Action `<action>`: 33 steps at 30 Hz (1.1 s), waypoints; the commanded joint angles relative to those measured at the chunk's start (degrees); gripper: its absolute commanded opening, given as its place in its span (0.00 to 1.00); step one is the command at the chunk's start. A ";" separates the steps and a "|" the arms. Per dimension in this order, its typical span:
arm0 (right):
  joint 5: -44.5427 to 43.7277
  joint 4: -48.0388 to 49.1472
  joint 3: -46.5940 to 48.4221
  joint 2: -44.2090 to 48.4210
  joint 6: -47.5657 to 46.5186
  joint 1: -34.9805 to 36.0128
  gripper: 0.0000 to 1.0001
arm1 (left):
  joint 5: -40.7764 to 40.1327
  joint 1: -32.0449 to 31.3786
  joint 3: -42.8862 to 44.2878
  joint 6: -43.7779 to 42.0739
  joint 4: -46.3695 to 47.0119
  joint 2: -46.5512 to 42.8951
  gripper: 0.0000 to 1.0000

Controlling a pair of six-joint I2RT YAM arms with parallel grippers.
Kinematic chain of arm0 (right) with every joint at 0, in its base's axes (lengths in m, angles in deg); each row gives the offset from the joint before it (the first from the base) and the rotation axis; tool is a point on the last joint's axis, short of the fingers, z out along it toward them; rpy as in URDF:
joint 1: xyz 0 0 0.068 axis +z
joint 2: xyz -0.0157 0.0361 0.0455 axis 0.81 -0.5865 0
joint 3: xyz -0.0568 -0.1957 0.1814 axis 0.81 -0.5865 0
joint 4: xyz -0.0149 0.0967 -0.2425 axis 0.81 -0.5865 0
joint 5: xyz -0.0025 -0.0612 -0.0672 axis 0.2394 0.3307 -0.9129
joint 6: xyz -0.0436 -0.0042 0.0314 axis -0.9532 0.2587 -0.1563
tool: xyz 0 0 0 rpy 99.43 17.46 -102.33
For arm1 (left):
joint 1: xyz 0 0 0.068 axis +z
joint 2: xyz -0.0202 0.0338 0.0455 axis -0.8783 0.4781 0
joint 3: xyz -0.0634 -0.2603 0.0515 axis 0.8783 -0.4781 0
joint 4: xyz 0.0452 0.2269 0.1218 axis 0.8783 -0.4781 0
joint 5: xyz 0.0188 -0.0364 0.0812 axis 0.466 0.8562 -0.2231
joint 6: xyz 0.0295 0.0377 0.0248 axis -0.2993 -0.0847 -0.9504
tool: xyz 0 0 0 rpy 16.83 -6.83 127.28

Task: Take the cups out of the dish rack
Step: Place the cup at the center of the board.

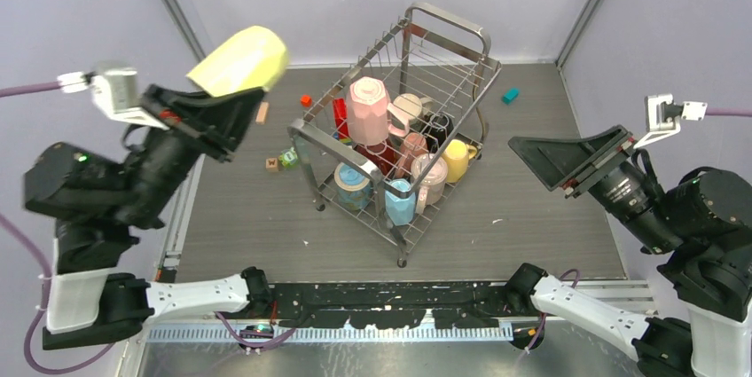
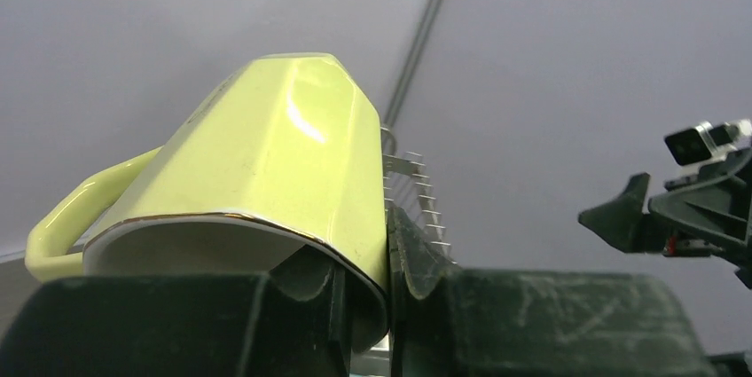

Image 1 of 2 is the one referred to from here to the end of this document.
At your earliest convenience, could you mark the long wooden block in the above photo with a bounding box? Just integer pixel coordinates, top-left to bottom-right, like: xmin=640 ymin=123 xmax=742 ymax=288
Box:
xmin=255 ymin=101 xmax=270 ymax=125

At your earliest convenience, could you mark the light blue faceted mug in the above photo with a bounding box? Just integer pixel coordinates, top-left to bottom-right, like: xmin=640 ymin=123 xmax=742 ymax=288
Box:
xmin=385 ymin=178 xmax=417 ymax=226

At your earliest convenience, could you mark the dark red mug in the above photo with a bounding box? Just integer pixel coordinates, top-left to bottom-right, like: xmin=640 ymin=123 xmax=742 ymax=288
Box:
xmin=355 ymin=139 xmax=397 ymax=177

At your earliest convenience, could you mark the cream mug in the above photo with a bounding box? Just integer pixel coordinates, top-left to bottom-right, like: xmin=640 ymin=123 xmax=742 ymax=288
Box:
xmin=393 ymin=93 xmax=435 ymax=130

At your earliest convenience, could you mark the pale yellow faceted mug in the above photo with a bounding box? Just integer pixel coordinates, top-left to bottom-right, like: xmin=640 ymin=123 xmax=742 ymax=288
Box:
xmin=186 ymin=26 xmax=289 ymax=98

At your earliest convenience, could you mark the pink faceted mug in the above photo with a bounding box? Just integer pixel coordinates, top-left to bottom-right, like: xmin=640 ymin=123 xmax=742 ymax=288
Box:
xmin=346 ymin=76 xmax=410 ymax=145

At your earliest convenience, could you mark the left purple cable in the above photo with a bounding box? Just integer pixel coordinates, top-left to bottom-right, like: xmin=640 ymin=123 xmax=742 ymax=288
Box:
xmin=0 ymin=81 xmax=119 ymax=375

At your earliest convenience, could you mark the green toy cube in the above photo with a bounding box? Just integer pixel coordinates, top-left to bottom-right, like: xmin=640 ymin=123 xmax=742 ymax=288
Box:
xmin=278 ymin=147 xmax=299 ymax=170

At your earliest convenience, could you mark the blue butterfly mug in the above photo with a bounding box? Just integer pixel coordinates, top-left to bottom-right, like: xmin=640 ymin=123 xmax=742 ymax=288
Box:
xmin=334 ymin=162 xmax=372 ymax=212

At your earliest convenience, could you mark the wooden letter cube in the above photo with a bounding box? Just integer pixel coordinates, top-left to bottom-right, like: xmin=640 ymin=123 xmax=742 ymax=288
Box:
xmin=265 ymin=157 xmax=280 ymax=172

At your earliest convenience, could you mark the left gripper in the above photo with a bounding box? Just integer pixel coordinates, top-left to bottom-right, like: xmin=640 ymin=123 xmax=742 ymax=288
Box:
xmin=117 ymin=81 xmax=270 ymax=226

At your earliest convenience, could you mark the black mug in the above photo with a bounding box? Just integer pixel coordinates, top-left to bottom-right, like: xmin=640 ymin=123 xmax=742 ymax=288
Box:
xmin=419 ymin=112 xmax=454 ymax=153

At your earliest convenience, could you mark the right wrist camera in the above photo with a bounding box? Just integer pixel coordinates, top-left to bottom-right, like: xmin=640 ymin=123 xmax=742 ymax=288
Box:
xmin=634 ymin=93 xmax=708 ymax=148

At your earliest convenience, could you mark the teal block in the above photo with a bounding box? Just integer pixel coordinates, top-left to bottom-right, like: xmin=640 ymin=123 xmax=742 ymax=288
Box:
xmin=501 ymin=88 xmax=520 ymax=105

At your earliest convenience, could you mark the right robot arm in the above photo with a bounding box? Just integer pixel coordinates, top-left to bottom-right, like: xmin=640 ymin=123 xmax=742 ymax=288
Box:
xmin=505 ymin=125 xmax=751 ymax=376

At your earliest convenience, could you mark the steel wire dish rack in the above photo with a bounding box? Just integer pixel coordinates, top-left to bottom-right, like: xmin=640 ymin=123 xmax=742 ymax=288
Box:
xmin=288 ymin=2 xmax=502 ymax=267

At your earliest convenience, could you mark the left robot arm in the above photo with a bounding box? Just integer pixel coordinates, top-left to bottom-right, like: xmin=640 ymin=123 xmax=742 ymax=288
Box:
xmin=24 ymin=84 xmax=273 ymax=350

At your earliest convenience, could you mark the red block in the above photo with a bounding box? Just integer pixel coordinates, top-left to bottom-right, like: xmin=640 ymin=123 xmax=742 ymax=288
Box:
xmin=332 ymin=98 xmax=349 ymax=141

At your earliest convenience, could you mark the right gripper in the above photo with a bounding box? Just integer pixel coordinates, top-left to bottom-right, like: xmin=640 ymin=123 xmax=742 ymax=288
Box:
xmin=502 ymin=115 xmax=678 ymax=247

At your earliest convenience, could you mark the salmon pink mug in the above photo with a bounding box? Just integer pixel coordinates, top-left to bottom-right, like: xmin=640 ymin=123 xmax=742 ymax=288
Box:
xmin=394 ymin=132 xmax=428 ymax=178

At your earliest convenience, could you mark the iridescent pink mug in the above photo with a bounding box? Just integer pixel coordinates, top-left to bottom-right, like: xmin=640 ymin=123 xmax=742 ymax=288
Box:
xmin=411 ymin=153 xmax=448 ymax=214

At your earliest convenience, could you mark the small orange cube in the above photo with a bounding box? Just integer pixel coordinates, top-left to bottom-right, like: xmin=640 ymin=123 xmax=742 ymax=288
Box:
xmin=300 ymin=95 xmax=313 ymax=107

